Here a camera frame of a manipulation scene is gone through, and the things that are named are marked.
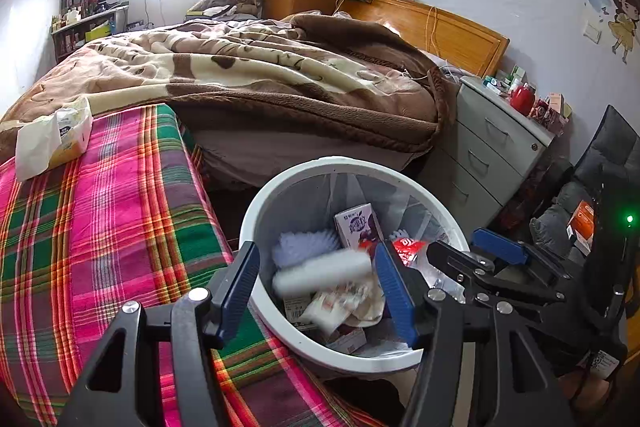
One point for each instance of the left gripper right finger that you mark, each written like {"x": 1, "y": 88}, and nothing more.
{"x": 512, "y": 385}

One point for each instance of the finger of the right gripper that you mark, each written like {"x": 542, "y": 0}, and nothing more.
{"x": 476, "y": 279}
{"x": 497, "y": 246}

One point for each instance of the crushed clear plastic bottle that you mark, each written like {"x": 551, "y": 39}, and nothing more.
{"x": 412, "y": 253}

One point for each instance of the patterned paper wrapper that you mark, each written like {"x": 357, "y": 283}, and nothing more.
{"x": 354, "y": 304}

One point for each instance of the purple drink carton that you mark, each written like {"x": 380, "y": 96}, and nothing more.
{"x": 358, "y": 227}

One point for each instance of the white tissue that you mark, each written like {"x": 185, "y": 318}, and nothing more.
{"x": 323, "y": 272}

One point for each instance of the white purple cream box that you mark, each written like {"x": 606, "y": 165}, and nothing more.
{"x": 346, "y": 340}

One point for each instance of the white round trash bin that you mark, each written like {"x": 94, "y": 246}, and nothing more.
{"x": 316, "y": 226}

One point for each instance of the grey drawer nightstand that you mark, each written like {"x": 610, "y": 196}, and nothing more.
{"x": 484, "y": 157}

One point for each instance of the pink plaid bed cloth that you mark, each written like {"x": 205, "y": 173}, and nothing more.
{"x": 127, "y": 220}

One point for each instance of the black chair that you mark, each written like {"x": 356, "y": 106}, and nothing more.
{"x": 614, "y": 147}

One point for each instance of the red jar on nightstand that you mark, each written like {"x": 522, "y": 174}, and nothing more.
{"x": 523, "y": 98}

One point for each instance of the wooden headboard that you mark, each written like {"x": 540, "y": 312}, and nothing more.
{"x": 461, "y": 42}

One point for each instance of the brown beige blanket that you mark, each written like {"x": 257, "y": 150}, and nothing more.
{"x": 331, "y": 74}

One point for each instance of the tissue pack yellow white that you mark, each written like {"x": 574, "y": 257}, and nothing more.
{"x": 51, "y": 141}

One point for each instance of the cluttered side shelf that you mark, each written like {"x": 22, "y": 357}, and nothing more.
{"x": 70, "y": 38}

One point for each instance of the girl wall sticker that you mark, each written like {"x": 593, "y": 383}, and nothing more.
{"x": 624, "y": 26}

